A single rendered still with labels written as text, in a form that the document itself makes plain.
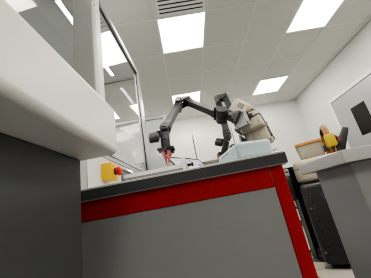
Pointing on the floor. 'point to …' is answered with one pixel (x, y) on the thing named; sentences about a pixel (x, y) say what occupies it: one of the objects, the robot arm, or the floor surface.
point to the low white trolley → (197, 224)
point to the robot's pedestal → (348, 201)
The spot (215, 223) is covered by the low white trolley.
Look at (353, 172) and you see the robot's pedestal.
